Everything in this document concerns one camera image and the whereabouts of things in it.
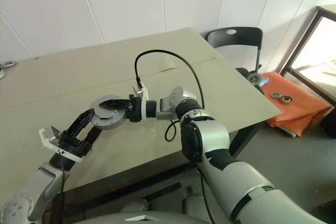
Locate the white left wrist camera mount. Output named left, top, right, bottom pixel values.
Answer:
left=38, top=126, right=83, bottom=162

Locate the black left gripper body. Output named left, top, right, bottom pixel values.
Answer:
left=58, top=130, right=93, bottom=158

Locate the white flat panel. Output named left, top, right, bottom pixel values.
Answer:
left=278, top=124, right=299, bottom=138

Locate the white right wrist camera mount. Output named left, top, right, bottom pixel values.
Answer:
left=131, top=81, right=150, bottom=120

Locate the beige table cover sheet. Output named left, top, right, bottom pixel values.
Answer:
left=0, top=26, right=283, bottom=193

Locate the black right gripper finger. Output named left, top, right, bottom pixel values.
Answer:
left=99, top=98, right=131, bottom=110

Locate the black table frame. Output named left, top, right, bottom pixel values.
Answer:
left=51, top=124, right=258, bottom=224

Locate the white toothed motor stator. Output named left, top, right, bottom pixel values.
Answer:
left=89, top=94, right=127, bottom=120

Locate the orange cloth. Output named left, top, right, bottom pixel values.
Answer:
left=258, top=71, right=332, bottom=137

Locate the grey rounded shape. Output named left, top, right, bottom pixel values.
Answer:
left=120, top=199, right=149, bottom=213
left=182, top=192, right=205, bottom=214

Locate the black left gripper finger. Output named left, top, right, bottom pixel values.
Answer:
left=66, top=109, right=95, bottom=138
left=84, top=126, right=102, bottom=144

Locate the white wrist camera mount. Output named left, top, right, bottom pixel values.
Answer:
left=131, top=81, right=150, bottom=120
left=38, top=126, right=83, bottom=162

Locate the black flat bar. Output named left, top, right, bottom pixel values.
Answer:
left=143, top=182, right=182, bottom=200

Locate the grey round motor part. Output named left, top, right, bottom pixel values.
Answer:
left=247, top=73, right=262, bottom=84

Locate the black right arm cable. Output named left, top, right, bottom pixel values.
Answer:
left=134, top=49, right=205, bottom=142

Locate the black folding chair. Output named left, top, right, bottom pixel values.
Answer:
left=206, top=26, right=264, bottom=88

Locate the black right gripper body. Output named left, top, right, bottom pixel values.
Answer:
left=125, top=93, right=144, bottom=123

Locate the dark window frame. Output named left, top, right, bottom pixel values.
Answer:
left=279, top=5, right=336, bottom=109

